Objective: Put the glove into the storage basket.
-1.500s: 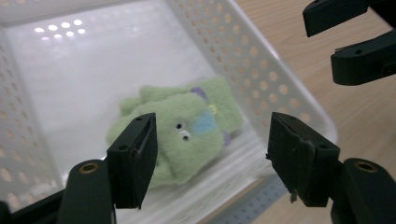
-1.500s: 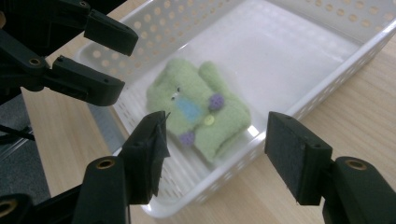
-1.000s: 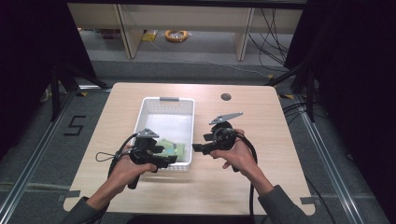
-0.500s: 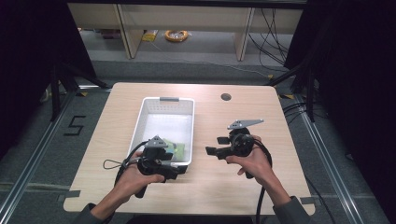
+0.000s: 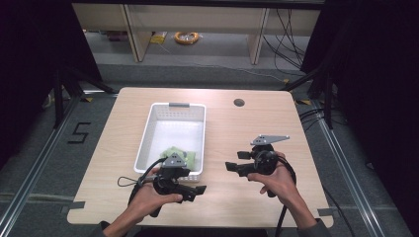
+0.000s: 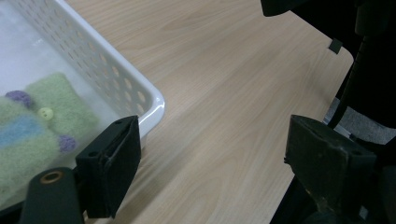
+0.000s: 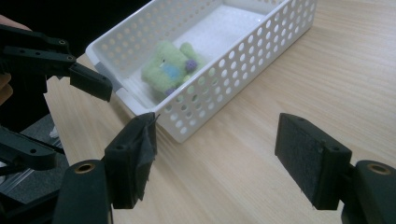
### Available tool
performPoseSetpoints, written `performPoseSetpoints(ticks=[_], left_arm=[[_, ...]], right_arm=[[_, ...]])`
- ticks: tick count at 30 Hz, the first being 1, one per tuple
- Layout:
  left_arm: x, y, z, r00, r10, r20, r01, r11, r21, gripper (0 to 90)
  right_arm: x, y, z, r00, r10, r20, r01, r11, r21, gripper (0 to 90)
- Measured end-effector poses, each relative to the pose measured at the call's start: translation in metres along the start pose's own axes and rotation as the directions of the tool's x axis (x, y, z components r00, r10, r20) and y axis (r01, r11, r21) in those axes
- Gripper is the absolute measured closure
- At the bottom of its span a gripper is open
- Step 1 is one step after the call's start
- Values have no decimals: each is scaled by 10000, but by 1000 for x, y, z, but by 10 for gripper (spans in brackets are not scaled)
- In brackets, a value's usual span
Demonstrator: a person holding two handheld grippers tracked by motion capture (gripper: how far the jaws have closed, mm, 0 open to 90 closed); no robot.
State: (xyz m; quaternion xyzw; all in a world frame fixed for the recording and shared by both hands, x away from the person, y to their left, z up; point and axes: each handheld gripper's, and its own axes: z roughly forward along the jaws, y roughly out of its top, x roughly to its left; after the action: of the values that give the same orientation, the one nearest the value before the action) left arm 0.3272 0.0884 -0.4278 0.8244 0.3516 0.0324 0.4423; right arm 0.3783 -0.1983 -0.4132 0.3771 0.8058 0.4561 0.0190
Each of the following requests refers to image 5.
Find person's left hand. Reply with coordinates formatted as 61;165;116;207
126;167;184;221

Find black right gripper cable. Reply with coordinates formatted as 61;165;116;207
275;156;297;237

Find aluminium floor rail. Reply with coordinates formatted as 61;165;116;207
0;95;82;228
312;100;386;237

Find white perforated plastic basket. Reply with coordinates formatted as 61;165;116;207
132;102;208;184

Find black cables beside table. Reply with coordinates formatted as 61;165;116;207
298;107;347;133

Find person's right hand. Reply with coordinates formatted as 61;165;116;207
246;151;297;202

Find green cloth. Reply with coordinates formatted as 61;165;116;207
159;146;198;170

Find black metal stand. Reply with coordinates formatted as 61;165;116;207
281;67;334;130
52;67;117;129

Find white floor cable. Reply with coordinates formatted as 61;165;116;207
157;42;286;83

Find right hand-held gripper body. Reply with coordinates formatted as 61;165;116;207
249;133;292;176

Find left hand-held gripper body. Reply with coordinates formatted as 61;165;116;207
152;152;192;197

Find black floor cables bundle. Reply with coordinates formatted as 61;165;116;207
261;9;307;71

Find beige wooden shelf unit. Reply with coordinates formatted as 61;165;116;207
72;3;322;65

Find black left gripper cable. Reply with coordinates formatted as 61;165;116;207
117;157;168;205

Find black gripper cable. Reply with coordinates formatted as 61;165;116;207
117;157;168;205
275;156;297;237

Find yellow packet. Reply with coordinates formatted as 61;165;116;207
150;32;168;45

